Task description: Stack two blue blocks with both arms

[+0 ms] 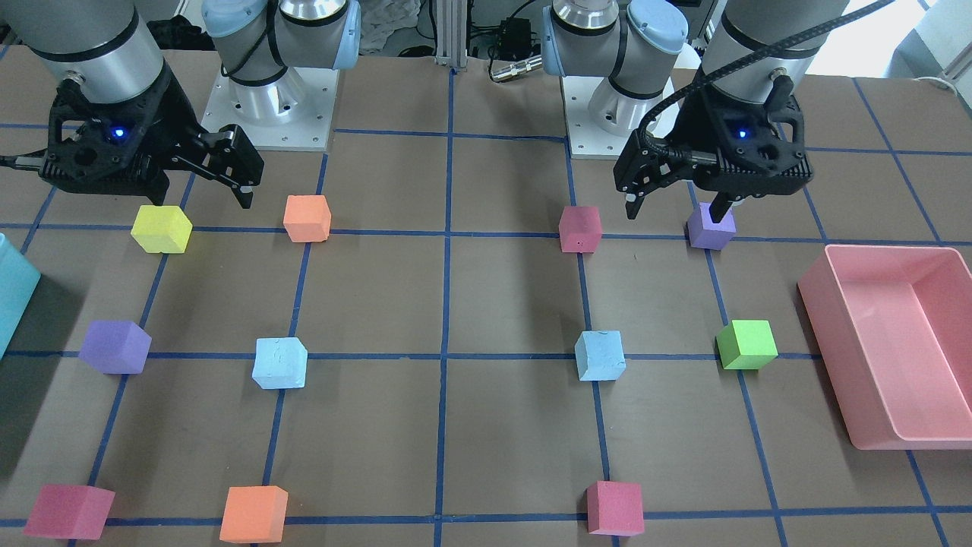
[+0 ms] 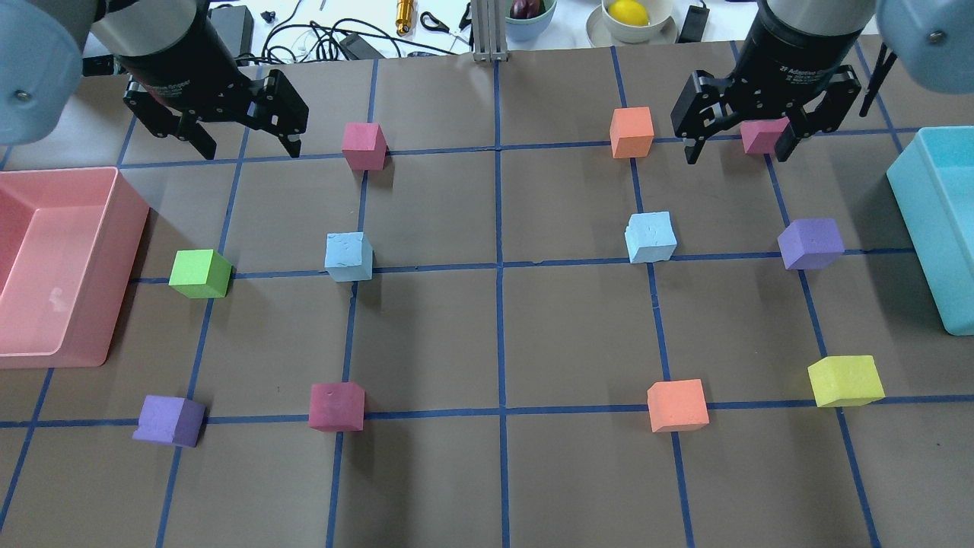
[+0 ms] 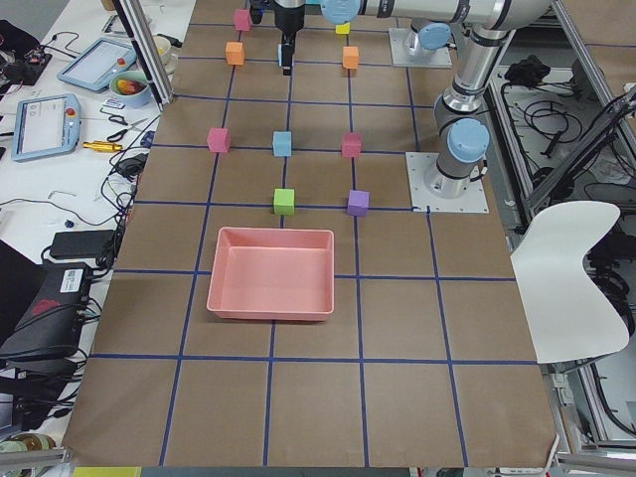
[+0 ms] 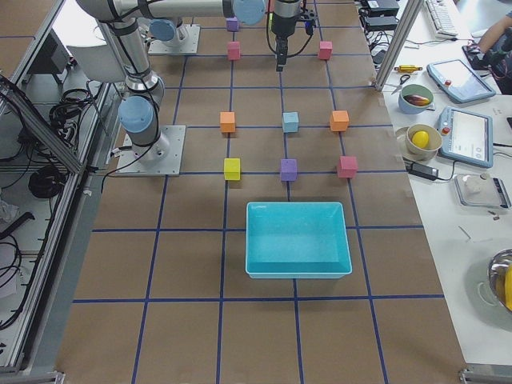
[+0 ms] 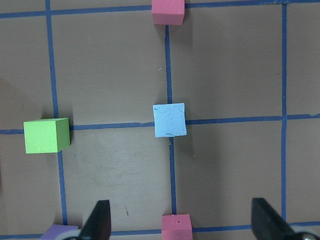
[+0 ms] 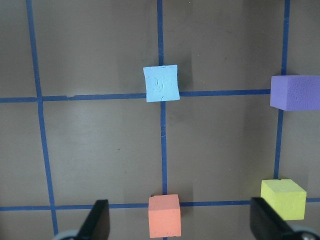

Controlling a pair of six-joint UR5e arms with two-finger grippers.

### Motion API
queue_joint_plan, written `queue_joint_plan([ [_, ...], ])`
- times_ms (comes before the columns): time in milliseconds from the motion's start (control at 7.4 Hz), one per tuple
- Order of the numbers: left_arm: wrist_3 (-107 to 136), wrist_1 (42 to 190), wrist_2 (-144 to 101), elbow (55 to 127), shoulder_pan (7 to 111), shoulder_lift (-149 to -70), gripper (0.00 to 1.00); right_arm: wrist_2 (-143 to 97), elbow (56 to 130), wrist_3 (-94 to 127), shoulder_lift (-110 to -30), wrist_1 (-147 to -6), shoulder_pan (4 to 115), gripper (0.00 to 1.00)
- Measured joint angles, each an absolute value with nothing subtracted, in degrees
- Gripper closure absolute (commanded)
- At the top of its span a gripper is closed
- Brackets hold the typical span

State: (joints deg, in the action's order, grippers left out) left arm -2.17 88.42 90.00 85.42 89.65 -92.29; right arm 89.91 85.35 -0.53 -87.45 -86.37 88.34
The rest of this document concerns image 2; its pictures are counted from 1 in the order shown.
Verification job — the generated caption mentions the orange block near right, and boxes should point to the orange block near right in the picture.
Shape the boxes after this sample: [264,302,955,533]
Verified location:
[647,379,710,433]

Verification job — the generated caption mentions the magenta block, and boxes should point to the magenta block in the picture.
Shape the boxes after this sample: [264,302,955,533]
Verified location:
[740,117,789,155]
[307,381,366,432]

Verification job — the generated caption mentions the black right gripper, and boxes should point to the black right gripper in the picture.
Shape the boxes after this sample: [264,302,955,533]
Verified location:
[670,11,861,165]

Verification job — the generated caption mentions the black power adapter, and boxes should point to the black power adapter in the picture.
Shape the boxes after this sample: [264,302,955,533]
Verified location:
[208,5,254,60]

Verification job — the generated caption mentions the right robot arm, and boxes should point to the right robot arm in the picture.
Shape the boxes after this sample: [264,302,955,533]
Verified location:
[670,1,973,165]

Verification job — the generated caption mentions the green block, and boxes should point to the green block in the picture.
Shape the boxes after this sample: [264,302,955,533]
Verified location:
[168,249,234,299]

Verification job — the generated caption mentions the blue bowl with fruit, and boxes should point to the blue bowl with fruit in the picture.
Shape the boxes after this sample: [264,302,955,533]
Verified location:
[505,1,558,42]

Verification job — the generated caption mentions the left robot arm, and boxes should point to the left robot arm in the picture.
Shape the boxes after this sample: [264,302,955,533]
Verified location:
[1,1,309,160]

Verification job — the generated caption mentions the orange block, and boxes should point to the orange block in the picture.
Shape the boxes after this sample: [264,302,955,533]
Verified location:
[647,379,710,433]
[610,105,655,159]

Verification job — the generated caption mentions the magenta block near left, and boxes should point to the magenta block near left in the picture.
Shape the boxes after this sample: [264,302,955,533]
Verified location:
[307,381,366,432]

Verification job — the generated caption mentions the brass cylinder tool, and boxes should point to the brass cylinder tool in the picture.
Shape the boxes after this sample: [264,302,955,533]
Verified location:
[394,0,415,36]

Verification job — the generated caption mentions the purple block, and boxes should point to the purple block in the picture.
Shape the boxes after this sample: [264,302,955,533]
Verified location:
[777,218,845,270]
[132,394,206,448]

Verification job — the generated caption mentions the bowl with lemon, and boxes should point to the bowl with lemon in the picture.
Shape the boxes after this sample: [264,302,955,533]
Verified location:
[587,1,677,46]

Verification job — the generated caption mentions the orange block far right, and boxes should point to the orange block far right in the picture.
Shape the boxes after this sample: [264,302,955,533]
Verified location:
[610,105,655,159]

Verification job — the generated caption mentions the cyan plastic bin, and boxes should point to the cyan plastic bin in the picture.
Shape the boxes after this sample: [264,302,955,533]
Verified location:
[886,126,973,336]

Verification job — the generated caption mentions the purple block near left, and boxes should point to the purple block near left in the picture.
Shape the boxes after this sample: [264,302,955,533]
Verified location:
[132,394,206,448]

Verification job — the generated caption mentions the light blue block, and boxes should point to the light blue block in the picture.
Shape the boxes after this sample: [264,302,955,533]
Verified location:
[323,231,374,283]
[624,211,678,264]

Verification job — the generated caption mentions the pink plastic bin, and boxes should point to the pink plastic bin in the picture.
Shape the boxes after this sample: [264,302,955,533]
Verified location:
[1,167,149,370]

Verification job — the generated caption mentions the black scissors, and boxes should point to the black scissors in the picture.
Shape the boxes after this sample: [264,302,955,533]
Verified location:
[419,11,472,34]

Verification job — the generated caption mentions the yellow block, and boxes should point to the yellow block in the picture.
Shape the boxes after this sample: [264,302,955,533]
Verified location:
[807,356,886,408]

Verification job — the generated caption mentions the purple block right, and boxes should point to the purple block right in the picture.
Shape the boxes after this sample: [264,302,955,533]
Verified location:
[777,218,845,270]

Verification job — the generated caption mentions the magenta block far right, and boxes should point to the magenta block far right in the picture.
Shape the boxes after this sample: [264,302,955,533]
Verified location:
[740,117,789,155]

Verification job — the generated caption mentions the aluminium frame post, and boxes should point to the aluminium frame post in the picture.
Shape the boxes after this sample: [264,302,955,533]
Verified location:
[470,0,509,62]

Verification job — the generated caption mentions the pink block far left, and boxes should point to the pink block far left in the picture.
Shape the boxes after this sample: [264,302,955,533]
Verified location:
[342,123,387,171]

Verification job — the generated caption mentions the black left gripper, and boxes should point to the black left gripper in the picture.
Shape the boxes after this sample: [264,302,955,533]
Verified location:
[124,14,309,161]

